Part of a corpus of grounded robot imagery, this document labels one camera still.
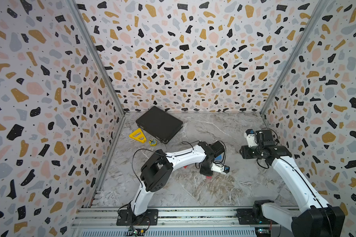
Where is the dark blue square lego brick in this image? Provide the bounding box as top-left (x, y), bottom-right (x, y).
top-left (223, 166), bottom-right (230, 173)

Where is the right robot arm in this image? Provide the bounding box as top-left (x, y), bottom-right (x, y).
top-left (239, 129), bottom-right (345, 237)

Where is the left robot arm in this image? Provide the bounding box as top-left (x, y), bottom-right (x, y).
top-left (127, 141), bottom-right (230, 217)

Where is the small yellow round piece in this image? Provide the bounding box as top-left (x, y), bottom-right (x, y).
top-left (149, 139), bottom-right (157, 147)

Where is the black flat case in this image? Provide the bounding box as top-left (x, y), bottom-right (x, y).
top-left (135, 106), bottom-right (184, 144)

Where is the yellow triangle piece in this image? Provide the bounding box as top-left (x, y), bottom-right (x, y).
top-left (129, 128), bottom-right (146, 143)

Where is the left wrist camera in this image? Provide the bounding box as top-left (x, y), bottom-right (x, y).
top-left (211, 162), bottom-right (225, 174)

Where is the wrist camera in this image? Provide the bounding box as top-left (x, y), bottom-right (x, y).
top-left (211, 162), bottom-right (225, 174)
top-left (244, 129), bottom-right (257, 148)

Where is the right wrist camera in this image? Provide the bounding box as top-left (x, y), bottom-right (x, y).
top-left (244, 129), bottom-right (257, 148)

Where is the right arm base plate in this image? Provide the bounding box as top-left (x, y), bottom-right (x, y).
top-left (236, 208), bottom-right (277, 225)

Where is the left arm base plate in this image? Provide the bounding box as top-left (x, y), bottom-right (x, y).
top-left (116, 209), bottom-right (159, 226)

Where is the aluminium rail frame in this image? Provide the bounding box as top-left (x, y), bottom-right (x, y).
top-left (70, 206), bottom-right (293, 237)

